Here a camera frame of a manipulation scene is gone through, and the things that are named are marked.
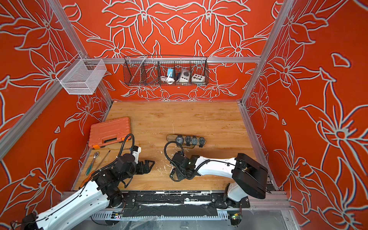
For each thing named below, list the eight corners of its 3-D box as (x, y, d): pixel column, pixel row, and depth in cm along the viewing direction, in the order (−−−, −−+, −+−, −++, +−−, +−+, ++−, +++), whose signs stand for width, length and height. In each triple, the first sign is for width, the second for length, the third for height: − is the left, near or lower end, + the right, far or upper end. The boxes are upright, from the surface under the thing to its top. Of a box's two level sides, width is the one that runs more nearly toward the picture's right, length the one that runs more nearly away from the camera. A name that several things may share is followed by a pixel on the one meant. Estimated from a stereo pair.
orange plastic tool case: (91, 150, 93) (87, 146, 89) (94, 127, 105) (90, 123, 101) (131, 140, 98) (129, 136, 94) (129, 119, 110) (127, 115, 106)
